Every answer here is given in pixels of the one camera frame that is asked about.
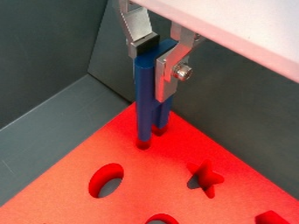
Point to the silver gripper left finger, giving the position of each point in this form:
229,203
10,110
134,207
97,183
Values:
141,37

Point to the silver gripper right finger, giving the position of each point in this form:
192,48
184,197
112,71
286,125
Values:
172,65

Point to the blue square-circle peg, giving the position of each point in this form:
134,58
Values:
153,113

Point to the red shape-sorter board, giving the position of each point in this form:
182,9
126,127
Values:
185,181

